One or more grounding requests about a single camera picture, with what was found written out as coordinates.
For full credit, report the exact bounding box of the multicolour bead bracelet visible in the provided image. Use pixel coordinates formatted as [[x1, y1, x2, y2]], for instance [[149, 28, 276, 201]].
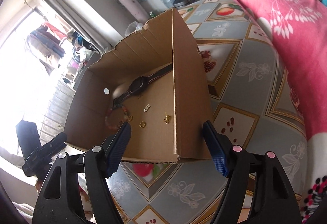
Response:
[[104, 103, 131, 133]]

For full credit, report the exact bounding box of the silver rhinestone bar clip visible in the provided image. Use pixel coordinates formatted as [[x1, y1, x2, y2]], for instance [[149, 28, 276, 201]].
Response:
[[143, 104, 151, 113]]

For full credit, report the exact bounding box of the gold rhinestone tree brooch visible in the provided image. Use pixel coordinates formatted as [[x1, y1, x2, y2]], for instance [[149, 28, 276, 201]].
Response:
[[163, 113, 171, 124]]

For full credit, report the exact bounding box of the purple kids smartwatch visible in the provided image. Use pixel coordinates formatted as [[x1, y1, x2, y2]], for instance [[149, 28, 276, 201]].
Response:
[[112, 63, 173, 109]]

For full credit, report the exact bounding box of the fruit pattern table cloth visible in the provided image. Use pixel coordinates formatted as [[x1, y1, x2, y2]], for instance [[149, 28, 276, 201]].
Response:
[[108, 0, 307, 223]]

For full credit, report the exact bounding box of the brown cardboard box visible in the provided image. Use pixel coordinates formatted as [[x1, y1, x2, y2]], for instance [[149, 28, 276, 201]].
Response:
[[64, 9, 212, 163]]

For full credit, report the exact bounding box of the pink rolled mat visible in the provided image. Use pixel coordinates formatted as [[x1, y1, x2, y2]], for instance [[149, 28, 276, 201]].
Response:
[[118, 0, 150, 24]]

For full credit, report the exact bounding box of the pink floral blanket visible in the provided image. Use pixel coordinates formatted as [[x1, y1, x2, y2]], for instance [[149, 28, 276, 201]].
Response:
[[237, 0, 326, 223]]

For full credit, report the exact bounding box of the white curtain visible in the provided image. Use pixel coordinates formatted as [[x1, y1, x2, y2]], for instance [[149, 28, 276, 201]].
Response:
[[43, 0, 122, 53]]

